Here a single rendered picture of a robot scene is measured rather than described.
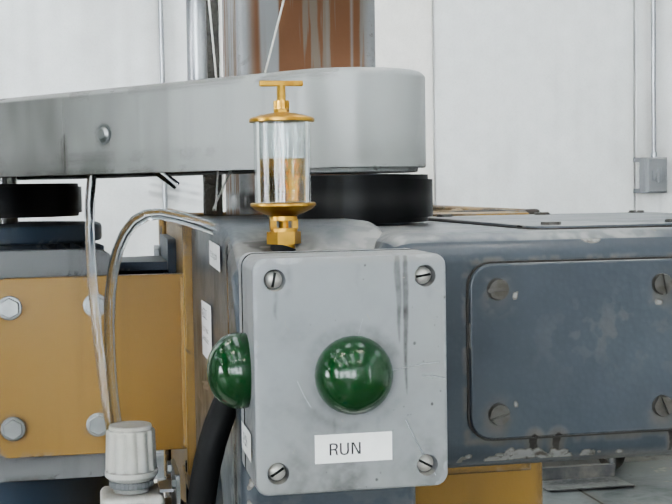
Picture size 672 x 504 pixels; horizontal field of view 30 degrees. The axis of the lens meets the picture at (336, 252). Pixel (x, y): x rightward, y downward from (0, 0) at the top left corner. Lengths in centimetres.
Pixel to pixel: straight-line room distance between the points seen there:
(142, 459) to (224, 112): 20
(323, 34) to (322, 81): 39
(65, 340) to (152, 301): 7
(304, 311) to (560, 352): 13
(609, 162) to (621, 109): 26
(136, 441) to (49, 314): 19
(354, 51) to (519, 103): 501
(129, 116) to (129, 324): 20
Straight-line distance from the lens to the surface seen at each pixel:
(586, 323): 56
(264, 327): 47
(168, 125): 72
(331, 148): 64
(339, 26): 103
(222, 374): 48
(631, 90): 625
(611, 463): 598
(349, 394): 46
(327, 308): 47
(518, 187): 602
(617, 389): 57
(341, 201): 64
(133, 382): 90
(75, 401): 90
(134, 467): 74
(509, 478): 87
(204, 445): 54
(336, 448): 48
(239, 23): 102
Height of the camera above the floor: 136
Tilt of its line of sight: 3 degrees down
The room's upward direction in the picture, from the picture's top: 1 degrees counter-clockwise
